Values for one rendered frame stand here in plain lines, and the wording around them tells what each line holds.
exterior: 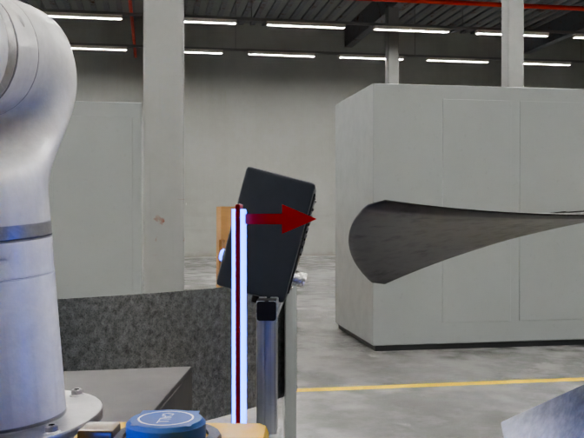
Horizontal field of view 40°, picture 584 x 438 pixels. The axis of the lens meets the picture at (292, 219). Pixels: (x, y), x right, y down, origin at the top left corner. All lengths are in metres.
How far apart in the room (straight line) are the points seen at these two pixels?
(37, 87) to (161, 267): 4.04
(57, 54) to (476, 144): 6.34
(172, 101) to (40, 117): 4.04
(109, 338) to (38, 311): 1.51
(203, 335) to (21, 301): 1.71
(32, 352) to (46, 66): 0.28
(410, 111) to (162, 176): 2.75
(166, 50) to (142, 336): 2.83
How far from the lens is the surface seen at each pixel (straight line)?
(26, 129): 0.83
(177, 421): 0.42
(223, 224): 8.62
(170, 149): 4.83
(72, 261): 6.57
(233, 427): 0.44
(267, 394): 1.21
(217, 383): 2.52
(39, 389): 0.80
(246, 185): 1.23
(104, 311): 2.28
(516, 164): 7.21
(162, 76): 4.89
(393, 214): 0.58
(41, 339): 0.80
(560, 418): 0.69
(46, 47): 0.83
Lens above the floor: 1.19
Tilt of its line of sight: 1 degrees down
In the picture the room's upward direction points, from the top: straight up
